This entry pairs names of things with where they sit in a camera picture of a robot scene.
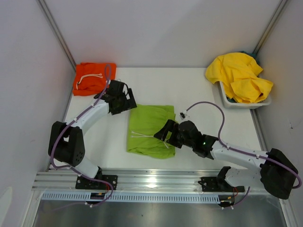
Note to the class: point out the white plastic basket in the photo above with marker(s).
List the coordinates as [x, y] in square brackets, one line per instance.
[230, 105]

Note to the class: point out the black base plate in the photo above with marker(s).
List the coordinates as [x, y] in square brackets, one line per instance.
[213, 184]
[84, 184]

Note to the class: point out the left aluminium corner post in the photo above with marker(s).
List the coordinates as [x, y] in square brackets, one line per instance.
[56, 31]

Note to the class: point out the white slotted cable duct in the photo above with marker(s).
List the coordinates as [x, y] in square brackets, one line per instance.
[132, 197]

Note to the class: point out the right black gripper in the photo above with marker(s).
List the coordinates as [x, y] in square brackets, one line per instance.
[171, 126]

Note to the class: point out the orange shorts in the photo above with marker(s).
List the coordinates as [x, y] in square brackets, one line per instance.
[91, 78]

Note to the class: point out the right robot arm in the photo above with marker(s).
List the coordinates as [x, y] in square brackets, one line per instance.
[271, 170]

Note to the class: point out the yellow shorts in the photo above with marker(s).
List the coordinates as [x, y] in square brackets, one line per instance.
[239, 74]

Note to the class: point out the aluminium corner post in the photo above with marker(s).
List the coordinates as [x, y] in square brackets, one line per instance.
[56, 31]
[278, 12]

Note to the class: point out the green shorts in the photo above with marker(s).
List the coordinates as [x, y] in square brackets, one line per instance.
[144, 122]

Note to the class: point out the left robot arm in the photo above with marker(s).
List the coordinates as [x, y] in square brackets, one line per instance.
[66, 144]

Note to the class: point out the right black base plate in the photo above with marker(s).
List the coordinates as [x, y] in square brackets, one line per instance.
[213, 184]

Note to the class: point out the teal cloth in basket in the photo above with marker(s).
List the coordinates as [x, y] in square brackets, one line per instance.
[254, 55]

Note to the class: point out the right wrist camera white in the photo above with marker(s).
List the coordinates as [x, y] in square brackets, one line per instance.
[184, 115]

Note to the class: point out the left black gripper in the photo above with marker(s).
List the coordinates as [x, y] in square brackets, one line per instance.
[129, 103]

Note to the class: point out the aluminium front rail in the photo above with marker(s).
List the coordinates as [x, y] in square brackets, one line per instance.
[129, 180]

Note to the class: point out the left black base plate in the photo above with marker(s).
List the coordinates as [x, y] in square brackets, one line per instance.
[84, 184]

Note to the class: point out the right aluminium corner post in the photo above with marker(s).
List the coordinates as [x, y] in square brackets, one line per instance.
[278, 12]

